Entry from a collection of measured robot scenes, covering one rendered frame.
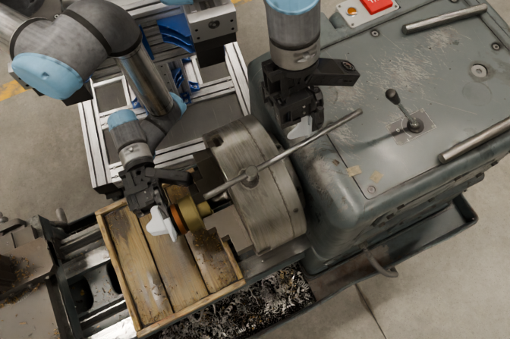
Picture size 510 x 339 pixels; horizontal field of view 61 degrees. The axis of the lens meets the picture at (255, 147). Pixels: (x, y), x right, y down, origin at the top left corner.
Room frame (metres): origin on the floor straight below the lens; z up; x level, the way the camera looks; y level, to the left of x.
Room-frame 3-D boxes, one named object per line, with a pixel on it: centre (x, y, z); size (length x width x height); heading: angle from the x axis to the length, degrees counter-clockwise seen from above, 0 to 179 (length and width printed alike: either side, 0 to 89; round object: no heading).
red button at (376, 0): (0.70, -0.31, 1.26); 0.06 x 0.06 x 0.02; 22
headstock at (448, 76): (0.49, -0.34, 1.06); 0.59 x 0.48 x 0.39; 112
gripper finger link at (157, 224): (0.24, 0.23, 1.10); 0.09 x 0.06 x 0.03; 21
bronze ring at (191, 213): (0.27, 0.16, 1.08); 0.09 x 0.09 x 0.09; 22
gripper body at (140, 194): (0.34, 0.27, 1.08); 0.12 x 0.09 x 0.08; 21
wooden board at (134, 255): (0.23, 0.25, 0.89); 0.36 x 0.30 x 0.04; 22
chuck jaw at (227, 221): (0.21, 0.06, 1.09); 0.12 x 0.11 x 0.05; 22
